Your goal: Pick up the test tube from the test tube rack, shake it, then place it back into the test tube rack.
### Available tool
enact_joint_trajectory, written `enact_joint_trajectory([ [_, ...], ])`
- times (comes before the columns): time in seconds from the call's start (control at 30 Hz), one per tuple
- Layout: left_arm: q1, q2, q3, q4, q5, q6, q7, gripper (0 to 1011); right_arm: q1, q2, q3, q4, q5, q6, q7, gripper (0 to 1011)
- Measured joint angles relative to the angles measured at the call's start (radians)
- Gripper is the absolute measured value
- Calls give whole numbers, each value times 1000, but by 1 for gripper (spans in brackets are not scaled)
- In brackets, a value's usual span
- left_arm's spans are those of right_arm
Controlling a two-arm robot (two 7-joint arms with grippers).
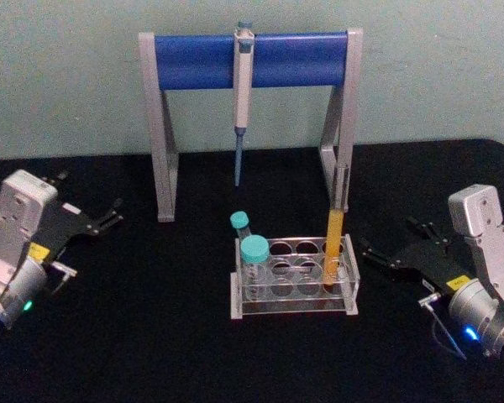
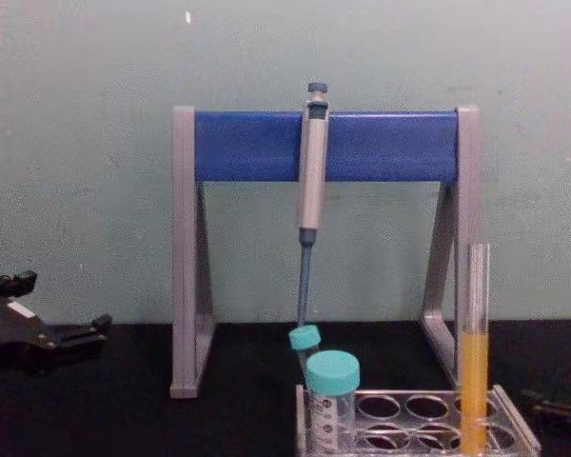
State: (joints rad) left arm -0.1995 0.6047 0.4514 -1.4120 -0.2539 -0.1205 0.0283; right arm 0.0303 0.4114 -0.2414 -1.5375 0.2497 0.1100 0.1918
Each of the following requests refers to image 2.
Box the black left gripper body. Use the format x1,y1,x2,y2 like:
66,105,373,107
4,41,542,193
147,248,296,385
0,290,62,378

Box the black table cloth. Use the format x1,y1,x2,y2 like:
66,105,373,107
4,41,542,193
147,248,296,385
0,320,571,457

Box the glass tube with yellow liquid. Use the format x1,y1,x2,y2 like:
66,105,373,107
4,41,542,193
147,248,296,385
458,243,492,456

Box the grey tube rack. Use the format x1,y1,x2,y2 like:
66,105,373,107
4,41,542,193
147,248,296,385
294,383,543,457

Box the small tube with teal cap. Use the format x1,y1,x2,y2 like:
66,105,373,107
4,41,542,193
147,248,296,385
287,325,323,397

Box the large tube with teal cap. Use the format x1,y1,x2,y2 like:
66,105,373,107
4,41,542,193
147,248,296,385
305,350,363,457

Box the grey pipette with blue tip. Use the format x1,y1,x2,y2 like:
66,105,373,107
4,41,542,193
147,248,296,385
294,80,332,334

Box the grey pipette stand, blue bar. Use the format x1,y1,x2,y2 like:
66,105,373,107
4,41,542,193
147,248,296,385
169,105,482,400

